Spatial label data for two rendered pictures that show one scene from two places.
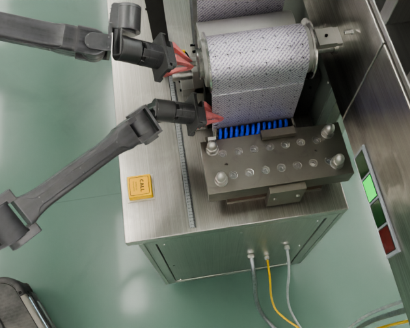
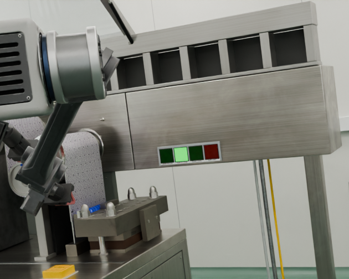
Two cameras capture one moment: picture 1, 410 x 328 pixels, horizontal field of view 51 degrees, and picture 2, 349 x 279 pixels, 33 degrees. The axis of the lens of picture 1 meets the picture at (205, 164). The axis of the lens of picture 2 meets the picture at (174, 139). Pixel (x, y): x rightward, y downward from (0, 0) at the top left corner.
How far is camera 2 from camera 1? 1.86 m
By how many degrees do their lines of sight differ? 75
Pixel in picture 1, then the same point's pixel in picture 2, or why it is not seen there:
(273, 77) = (86, 150)
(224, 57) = not seen: hidden behind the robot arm
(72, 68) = not seen: outside the picture
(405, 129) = (166, 97)
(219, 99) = (68, 173)
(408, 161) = (180, 104)
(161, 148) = (41, 268)
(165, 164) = not seen: hidden behind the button
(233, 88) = (72, 160)
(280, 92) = (93, 168)
